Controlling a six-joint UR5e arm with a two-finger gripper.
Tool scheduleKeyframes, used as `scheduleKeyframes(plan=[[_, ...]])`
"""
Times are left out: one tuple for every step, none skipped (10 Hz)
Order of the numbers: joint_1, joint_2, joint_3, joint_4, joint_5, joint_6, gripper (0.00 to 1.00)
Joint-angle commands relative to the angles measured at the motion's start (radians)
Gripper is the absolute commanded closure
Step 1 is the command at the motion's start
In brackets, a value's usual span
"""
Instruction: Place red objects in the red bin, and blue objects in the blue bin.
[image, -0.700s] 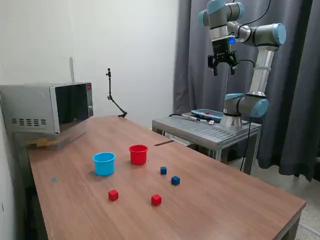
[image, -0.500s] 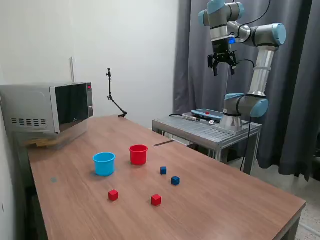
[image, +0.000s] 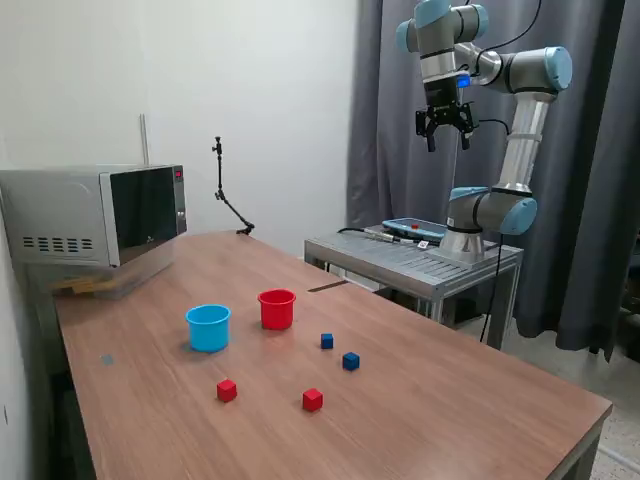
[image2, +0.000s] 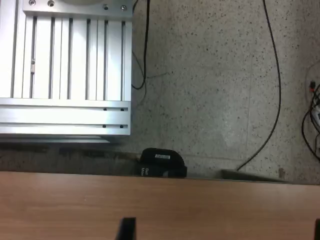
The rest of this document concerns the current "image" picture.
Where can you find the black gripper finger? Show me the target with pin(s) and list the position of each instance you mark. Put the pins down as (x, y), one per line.
(430, 135)
(467, 127)

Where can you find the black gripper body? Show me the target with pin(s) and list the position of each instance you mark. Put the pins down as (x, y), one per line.
(442, 97)

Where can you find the blue cube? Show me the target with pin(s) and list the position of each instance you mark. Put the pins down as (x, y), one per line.
(327, 342)
(351, 362)

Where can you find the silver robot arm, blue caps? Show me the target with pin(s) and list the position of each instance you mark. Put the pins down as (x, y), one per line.
(525, 130)

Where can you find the blue teach pendant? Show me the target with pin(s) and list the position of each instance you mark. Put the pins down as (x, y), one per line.
(410, 229)

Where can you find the thin metal strip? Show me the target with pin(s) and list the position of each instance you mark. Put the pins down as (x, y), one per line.
(327, 286)

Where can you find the grey curtain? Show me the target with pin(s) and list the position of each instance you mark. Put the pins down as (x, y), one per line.
(575, 275)

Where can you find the red plastic cup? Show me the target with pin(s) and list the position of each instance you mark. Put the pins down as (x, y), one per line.
(276, 315)

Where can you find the red cube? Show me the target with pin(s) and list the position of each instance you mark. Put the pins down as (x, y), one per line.
(312, 401)
(226, 391)

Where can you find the blue plastic cup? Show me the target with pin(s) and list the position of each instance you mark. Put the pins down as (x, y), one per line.
(207, 335)

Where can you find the silver microwave oven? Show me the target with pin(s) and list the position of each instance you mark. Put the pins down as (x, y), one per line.
(60, 210)

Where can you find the wooden slats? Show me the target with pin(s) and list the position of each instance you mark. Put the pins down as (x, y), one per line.
(75, 286)

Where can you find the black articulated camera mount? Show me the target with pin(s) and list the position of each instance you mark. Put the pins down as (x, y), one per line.
(220, 170)

